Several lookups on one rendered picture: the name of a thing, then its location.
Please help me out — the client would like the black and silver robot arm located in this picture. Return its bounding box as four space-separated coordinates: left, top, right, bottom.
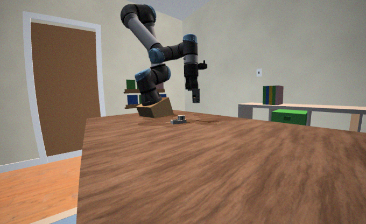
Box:
121 4 198 106

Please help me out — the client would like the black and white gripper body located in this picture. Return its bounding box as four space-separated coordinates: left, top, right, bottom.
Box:
183 54 207 89

